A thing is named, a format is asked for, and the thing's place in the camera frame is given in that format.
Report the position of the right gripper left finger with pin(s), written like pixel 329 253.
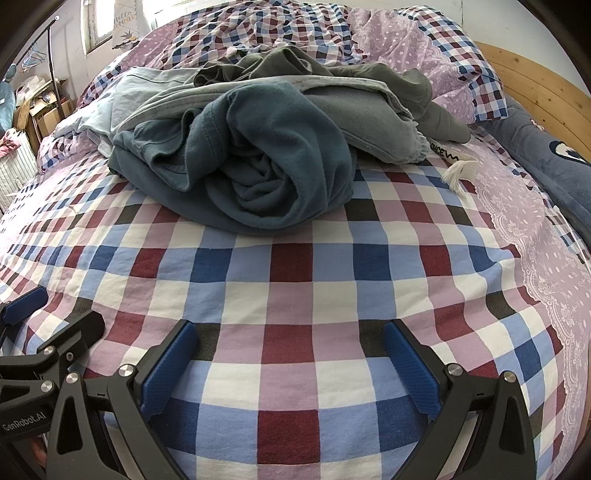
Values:
pixel 79 444

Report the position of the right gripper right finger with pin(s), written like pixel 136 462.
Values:
pixel 501 444

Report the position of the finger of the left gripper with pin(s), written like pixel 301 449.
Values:
pixel 19 309
pixel 75 339

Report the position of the dark teal sweater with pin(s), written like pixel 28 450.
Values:
pixel 221 167

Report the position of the black clothes rack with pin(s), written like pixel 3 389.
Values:
pixel 31 58

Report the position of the cardboard boxes stack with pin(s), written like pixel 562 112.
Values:
pixel 39 108

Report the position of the plaid bed sheet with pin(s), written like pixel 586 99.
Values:
pixel 291 380

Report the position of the light blue garment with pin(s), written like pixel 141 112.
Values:
pixel 137 95

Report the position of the dark blue plush pillow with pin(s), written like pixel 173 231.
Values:
pixel 559 169

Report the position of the window with curtain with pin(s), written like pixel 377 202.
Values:
pixel 122 22

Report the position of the grey trousers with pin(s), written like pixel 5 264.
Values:
pixel 369 115

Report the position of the olive green garment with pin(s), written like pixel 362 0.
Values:
pixel 412 88

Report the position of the wooden headboard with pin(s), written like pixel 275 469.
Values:
pixel 554 102

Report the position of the plaid folded quilt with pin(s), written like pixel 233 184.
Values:
pixel 416 37

